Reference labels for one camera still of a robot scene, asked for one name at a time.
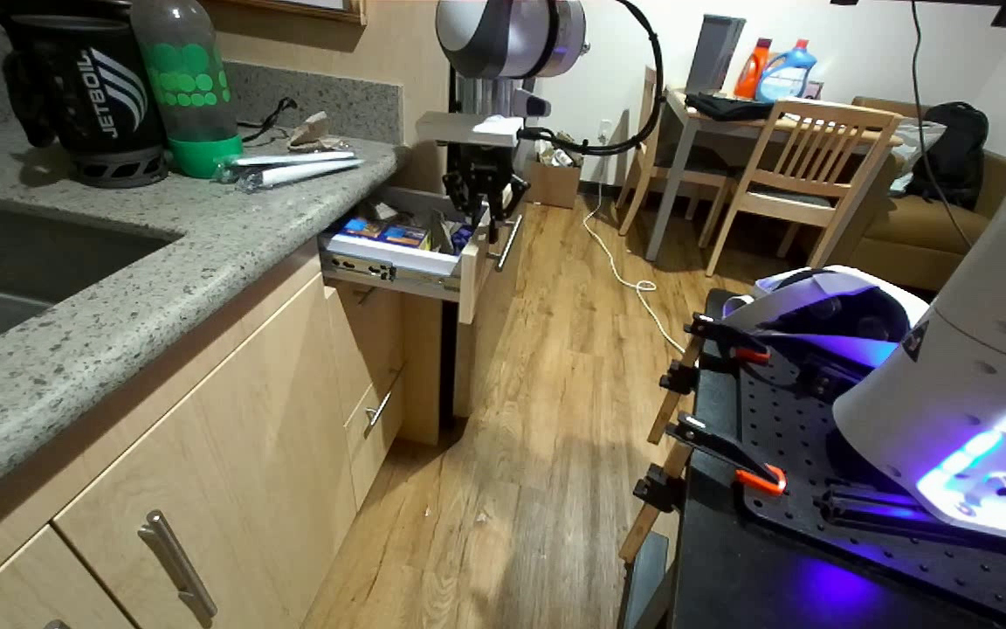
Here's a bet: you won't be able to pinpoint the open grey laptop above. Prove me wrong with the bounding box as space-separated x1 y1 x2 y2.
684 10 776 125

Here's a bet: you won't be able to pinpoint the steel kitchen sink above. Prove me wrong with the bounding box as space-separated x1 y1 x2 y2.
0 191 184 368

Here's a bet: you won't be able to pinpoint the light wood cabinet door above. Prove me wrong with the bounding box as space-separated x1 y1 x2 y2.
49 272 410 629
0 520 136 629

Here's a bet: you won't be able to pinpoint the wooden dining table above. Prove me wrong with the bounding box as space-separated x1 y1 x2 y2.
638 85 951 267

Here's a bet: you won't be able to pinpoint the black backpack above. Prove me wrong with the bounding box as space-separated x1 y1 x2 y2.
902 99 991 215

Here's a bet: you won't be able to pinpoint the silver foil roll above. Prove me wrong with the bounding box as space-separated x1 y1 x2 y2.
237 158 364 191

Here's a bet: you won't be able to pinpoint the shallow wood utensil drawer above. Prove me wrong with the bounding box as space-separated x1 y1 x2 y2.
316 182 527 328

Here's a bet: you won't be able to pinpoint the kitchen utensils pile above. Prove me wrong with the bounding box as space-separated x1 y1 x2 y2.
336 200 478 258

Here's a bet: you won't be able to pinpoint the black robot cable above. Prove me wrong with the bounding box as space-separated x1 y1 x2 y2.
516 0 669 161

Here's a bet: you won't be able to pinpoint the white floor cable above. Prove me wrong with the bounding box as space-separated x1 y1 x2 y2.
576 205 693 359

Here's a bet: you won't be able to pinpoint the small cardboard box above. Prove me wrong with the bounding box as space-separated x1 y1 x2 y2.
527 146 587 215

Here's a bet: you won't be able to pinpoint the green plastic bottle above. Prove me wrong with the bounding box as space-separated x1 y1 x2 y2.
124 0 248 182

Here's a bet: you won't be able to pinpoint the plain wooden chair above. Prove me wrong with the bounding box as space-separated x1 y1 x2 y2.
615 67 733 240

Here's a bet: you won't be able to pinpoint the light wood drawer front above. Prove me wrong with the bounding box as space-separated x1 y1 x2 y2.
336 285 410 394
339 379 410 476

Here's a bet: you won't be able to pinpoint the utensils on counter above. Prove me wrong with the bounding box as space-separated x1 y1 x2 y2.
221 146 360 175

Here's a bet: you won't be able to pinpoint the orange detergent bottle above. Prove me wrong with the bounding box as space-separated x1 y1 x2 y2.
730 34 776 106

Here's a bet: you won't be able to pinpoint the slat back wooden chair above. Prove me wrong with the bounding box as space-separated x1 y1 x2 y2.
706 99 906 281

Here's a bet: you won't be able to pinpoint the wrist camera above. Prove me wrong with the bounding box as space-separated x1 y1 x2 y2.
413 110 530 154

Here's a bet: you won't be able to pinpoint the black clamp orange handle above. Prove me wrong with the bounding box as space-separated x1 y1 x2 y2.
656 311 776 399
628 412 791 518

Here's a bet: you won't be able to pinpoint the black hanging wall cable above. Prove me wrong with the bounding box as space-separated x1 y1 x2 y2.
902 0 951 222

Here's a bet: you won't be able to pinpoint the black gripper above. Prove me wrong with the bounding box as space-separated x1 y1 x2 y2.
445 144 530 244

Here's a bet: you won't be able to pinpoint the clear blue jug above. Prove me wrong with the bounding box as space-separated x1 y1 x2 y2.
755 34 821 110

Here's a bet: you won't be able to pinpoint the tan sofa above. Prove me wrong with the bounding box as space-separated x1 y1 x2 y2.
830 96 1006 300

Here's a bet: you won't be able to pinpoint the white VR headset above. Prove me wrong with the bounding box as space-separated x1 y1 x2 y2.
720 262 935 394

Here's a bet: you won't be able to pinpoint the black handled scissors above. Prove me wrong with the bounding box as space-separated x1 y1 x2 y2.
237 96 306 149

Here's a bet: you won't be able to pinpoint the brown wooden utensil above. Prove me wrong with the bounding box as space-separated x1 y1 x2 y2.
286 110 348 154

